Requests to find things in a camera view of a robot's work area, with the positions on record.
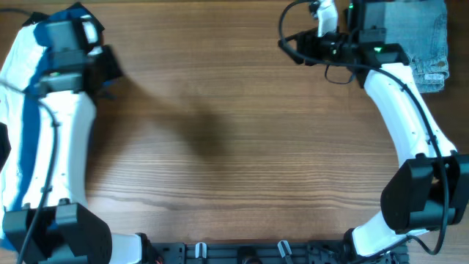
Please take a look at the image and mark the folded light blue jeans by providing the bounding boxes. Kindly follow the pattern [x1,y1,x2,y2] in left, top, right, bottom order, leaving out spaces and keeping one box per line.
[363,0,449,93]

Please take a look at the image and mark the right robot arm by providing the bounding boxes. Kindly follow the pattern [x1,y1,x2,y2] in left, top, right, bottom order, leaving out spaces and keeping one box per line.
[278,1,468,263]

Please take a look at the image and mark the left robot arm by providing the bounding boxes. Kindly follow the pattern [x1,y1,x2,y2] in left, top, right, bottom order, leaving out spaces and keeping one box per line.
[1,15,144,263]

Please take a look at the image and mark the blue polo shirt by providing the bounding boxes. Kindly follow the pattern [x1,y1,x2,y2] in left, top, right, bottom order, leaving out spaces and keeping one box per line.
[1,2,105,213]

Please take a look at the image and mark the white garment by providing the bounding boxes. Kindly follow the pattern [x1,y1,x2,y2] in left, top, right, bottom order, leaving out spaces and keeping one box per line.
[0,14,100,206]

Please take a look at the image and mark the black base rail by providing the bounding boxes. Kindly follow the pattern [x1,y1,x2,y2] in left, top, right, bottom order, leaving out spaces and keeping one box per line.
[153,240,410,264]

